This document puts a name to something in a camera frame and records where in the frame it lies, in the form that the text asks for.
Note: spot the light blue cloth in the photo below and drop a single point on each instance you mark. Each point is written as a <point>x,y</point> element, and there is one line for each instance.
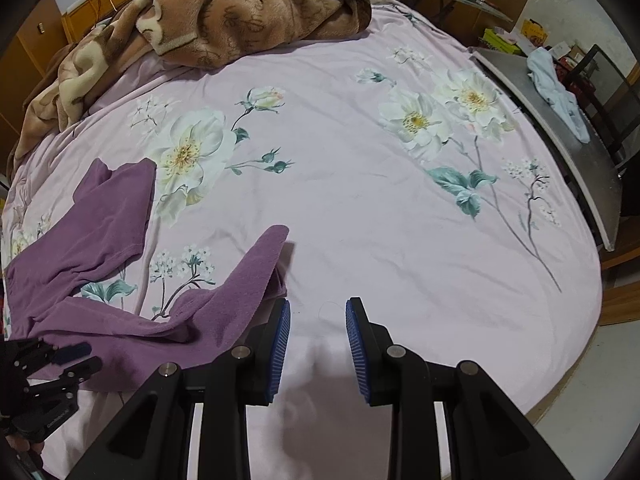
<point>543,74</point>

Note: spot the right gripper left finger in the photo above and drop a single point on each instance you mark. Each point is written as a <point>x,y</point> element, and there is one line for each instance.
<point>268,343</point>

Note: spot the wooden wardrobe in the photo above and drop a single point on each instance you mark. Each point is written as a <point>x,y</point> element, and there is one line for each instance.
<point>23,65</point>

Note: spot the pink floral duvet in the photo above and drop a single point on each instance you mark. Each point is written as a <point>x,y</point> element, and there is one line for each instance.
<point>405,178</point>

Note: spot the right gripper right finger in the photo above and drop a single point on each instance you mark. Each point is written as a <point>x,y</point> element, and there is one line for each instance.
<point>368,343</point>

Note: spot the brown fleece blanket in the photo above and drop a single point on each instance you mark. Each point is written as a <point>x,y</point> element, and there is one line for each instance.
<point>207,34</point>

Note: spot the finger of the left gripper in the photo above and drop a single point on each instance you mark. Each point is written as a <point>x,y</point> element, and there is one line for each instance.
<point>78,372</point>
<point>41,354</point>

